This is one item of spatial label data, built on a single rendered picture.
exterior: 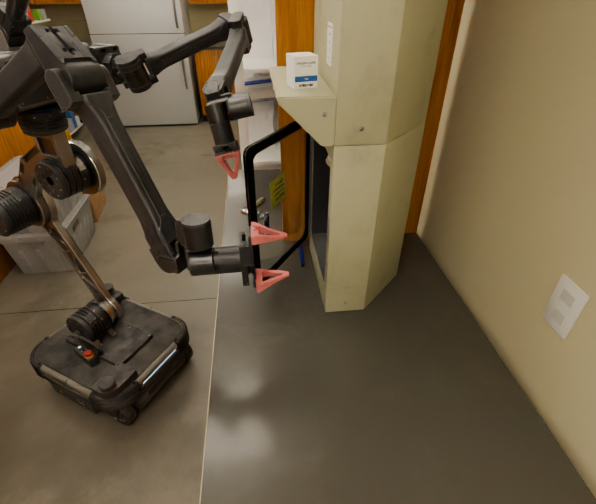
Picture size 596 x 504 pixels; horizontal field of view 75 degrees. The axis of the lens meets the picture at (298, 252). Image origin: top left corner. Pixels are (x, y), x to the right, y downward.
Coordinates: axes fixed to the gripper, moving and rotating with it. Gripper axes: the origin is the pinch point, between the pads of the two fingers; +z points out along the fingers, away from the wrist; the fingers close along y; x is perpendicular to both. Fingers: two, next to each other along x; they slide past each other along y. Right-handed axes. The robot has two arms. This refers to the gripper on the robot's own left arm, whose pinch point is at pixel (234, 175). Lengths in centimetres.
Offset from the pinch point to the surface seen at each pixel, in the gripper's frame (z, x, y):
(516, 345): 50, -57, -39
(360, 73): -17, -31, -36
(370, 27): -24, -33, -38
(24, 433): 94, 127, 38
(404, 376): 49, -29, -41
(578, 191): 12, -65, -48
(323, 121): -9.9, -22.8, -33.9
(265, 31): -51, -25, 98
